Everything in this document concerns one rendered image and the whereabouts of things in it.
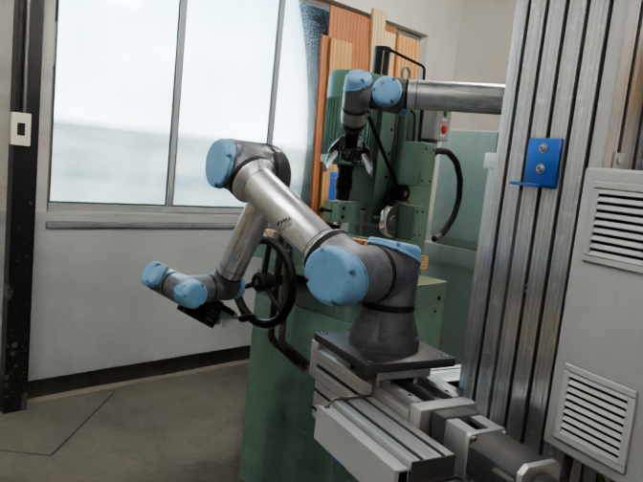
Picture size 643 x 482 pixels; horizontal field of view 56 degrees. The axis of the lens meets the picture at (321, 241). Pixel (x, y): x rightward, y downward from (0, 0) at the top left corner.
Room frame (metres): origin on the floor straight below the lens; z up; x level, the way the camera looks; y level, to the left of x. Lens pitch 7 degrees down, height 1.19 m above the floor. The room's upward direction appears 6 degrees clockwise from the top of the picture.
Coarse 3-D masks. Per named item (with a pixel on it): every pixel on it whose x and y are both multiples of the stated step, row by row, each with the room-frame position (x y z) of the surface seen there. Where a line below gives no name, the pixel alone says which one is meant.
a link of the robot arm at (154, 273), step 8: (152, 264) 1.61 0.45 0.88; (160, 264) 1.60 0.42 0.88; (144, 272) 1.61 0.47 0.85; (152, 272) 1.59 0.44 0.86; (160, 272) 1.58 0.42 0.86; (168, 272) 1.60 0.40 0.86; (144, 280) 1.59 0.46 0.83; (152, 280) 1.57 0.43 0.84; (160, 280) 1.58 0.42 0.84; (152, 288) 1.59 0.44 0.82; (160, 288) 1.58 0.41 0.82
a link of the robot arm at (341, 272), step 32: (224, 160) 1.36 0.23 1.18; (256, 160) 1.36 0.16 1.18; (256, 192) 1.32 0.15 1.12; (288, 192) 1.30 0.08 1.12; (288, 224) 1.24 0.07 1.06; (320, 224) 1.23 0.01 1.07; (320, 256) 1.14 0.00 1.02; (352, 256) 1.12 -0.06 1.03; (384, 256) 1.19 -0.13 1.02; (320, 288) 1.14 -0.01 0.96; (352, 288) 1.10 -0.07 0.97; (384, 288) 1.17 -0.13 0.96
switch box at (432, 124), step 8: (424, 112) 2.23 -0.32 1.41; (432, 112) 2.21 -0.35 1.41; (440, 112) 2.21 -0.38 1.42; (448, 112) 2.25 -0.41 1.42; (424, 120) 2.23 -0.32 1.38; (432, 120) 2.21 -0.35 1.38; (440, 120) 2.22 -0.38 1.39; (448, 120) 2.25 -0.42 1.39; (424, 128) 2.23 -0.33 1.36; (432, 128) 2.20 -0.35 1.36; (440, 128) 2.22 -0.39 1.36; (448, 128) 2.26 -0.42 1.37; (424, 136) 2.22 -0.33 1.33; (432, 136) 2.20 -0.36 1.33; (448, 136) 2.26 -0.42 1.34
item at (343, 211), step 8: (328, 200) 2.09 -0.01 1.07; (328, 208) 2.08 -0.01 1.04; (336, 208) 2.06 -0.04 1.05; (344, 208) 2.06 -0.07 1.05; (352, 208) 2.10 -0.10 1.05; (360, 208) 2.13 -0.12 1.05; (328, 216) 2.08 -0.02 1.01; (336, 216) 2.05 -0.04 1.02; (344, 216) 2.07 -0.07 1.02; (352, 216) 2.10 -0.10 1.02; (360, 216) 2.14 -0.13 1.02
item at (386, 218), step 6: (390, 204) 2.10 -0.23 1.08; (396, 204) 2.13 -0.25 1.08; (384, 210) 2.08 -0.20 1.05; (390, 210) 2.09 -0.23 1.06; (396, 210) 2.12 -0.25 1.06; (384, 216) 2.07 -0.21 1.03; (390, 216) 2.10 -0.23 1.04; (396, 216) 2.12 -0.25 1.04; (384, 222) 2.07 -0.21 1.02; (390, 222) 2.10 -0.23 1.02; (396, 222) 2.12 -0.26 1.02; (384, 228) 2.08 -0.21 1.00; (390, 228) 2.11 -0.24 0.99; (384, 234) 2.09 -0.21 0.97; (390, 234) 2.11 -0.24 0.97
